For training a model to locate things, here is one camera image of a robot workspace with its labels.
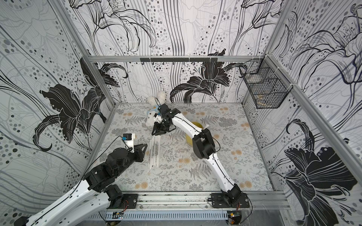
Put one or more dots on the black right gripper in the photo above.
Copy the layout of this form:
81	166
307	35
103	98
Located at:
165	124

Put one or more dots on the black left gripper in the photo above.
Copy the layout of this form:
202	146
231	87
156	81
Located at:
138	152

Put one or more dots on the yellow plastic cup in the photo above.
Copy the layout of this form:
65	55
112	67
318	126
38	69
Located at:
193	130

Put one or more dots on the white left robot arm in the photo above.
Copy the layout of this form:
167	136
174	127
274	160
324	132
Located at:
94	193

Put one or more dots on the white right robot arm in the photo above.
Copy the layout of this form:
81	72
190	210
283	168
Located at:
164	120

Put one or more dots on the white teddy bear blue shirt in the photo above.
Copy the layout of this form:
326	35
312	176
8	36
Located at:
154	108

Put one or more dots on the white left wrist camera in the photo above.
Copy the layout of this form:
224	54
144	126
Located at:
128	140

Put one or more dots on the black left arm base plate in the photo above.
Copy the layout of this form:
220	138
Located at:
125	201

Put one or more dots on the grey slotted cable duct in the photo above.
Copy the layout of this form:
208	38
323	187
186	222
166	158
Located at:
160	215

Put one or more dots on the black hook rail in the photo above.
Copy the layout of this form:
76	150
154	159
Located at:
179	59

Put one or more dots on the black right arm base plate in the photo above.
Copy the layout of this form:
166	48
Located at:
221	200

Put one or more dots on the black wire basket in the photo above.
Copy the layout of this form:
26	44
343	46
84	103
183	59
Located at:
265	87

